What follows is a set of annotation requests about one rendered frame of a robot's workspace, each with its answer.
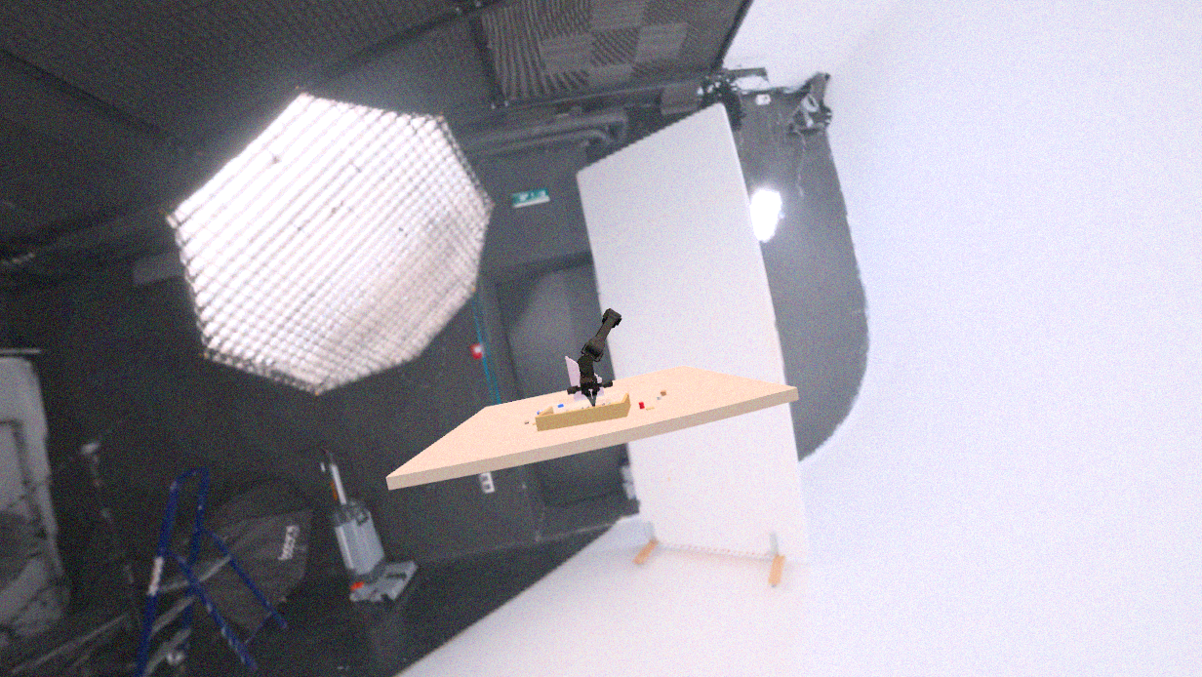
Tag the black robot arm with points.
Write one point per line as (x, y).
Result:
(594, 348)

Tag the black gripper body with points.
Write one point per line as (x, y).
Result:
(604, 383)

